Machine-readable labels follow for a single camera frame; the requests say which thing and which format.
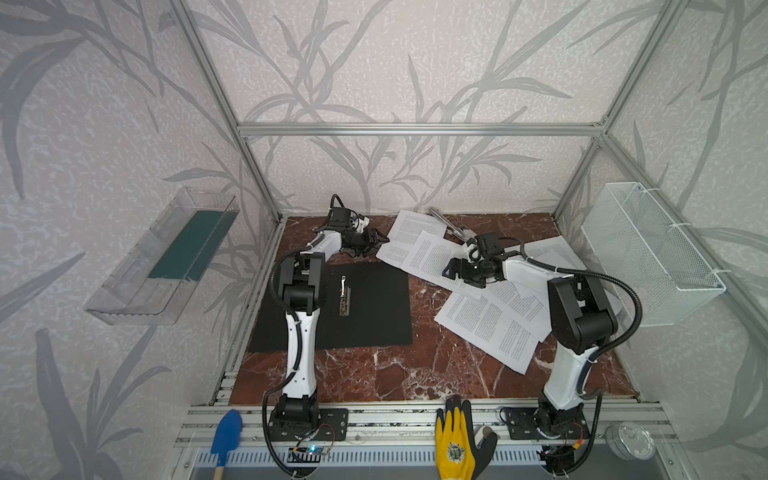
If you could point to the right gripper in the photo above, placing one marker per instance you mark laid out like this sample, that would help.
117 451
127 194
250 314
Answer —
463 270

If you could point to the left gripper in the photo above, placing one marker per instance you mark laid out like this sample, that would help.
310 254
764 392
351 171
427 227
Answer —
366 239

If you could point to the printed paper sheet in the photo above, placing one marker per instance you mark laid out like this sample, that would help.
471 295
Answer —
408 226
486 327
554 251
426 259

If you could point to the black file folder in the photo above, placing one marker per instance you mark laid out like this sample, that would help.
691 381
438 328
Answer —
380 308

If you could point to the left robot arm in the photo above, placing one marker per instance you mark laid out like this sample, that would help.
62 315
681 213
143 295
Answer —
297 285

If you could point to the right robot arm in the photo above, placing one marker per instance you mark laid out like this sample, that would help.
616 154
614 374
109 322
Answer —
565 387

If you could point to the silver folder lever clip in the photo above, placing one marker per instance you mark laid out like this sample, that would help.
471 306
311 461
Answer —
344 297

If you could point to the silver metal trowel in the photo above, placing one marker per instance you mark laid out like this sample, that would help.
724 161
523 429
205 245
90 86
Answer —
460 231

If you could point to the blank-side paper sheet right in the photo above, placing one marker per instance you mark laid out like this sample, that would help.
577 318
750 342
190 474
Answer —
522 306

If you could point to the yellow black work glove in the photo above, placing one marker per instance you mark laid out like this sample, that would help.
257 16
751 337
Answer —
461 451

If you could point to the green circuit board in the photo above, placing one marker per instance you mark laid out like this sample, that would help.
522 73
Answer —
312 453

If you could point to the clear round plastic lid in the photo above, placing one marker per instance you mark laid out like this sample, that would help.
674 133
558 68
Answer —
630 441

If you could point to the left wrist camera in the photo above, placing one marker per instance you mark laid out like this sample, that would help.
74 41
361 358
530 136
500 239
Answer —
344 219

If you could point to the white wire mesh basket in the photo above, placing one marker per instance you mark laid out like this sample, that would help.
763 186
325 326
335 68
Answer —
636 241

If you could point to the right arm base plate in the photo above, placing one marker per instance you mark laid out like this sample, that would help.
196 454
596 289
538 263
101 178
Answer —
522 423

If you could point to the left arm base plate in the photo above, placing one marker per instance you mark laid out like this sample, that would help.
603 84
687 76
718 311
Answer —
330 424

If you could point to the clear plastic wall tray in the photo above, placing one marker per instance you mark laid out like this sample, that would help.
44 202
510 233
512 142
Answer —
159 275

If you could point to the blue trowel wooden handle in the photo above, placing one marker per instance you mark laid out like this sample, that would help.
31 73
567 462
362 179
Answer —
226 439

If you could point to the aluminium frame post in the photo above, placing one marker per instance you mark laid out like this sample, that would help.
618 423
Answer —
187 25

